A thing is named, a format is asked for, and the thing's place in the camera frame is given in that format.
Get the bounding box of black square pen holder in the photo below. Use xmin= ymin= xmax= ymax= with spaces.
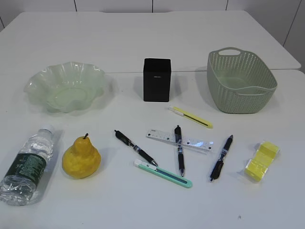
xmin=143 ymin=58 xmax=172 ymax=102

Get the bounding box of black pen middle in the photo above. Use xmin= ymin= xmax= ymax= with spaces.
xmin=174 ymin=125 xmax=185 ymax=177

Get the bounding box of blue black pen right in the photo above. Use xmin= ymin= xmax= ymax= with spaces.
xmin=210 ymin=135 xmax=234 ymax=182

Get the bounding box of green wavy glass plate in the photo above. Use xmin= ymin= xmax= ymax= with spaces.
xmin=24 ymin=62 xmax=106 ymax=113

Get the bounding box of black pen left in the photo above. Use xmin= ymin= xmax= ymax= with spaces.
xmin=114 ymin=130 xmax=158 ymax=167

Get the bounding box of yellow utility knife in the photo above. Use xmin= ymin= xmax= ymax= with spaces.
xmin=168 ymin=106 xmax=213 ymax=129

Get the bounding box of clear plastic water bottle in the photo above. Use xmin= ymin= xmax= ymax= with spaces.
xmin=0 ymin=125 xmax=54 ymax=206

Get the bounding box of yellow pear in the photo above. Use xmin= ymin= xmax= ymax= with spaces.
xmin=62 ymin=133 xmax=102 ymax=179

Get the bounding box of clear plastic ruler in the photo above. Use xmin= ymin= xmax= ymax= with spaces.
xmin=146 ymin=129 xmax=214 ymax=152

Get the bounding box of teal utility knife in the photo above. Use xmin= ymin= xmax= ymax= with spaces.
xmin=134 ymin=159 xmax=193 ymax=188

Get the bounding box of green woven plastic basket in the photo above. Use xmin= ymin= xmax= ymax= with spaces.
xmin=207 ymin=47 xmax=277 ymax=114

